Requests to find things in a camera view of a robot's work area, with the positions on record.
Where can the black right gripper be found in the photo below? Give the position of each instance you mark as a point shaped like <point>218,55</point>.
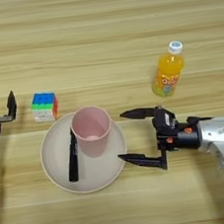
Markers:
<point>183,140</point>

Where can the multicolour puzzle cube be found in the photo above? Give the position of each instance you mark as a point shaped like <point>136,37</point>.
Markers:
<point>44,107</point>

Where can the pink plastic cup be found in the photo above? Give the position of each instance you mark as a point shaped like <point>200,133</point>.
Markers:
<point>92,133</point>

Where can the orange juice bottle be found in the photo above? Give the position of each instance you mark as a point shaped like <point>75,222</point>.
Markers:
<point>168,72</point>

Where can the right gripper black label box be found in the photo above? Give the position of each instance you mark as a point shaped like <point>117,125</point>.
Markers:
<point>164,119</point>

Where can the round beige plate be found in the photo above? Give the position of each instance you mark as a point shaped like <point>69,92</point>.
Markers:
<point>101,171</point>

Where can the black marker pen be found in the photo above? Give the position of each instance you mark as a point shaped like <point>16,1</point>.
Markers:
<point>72,162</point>

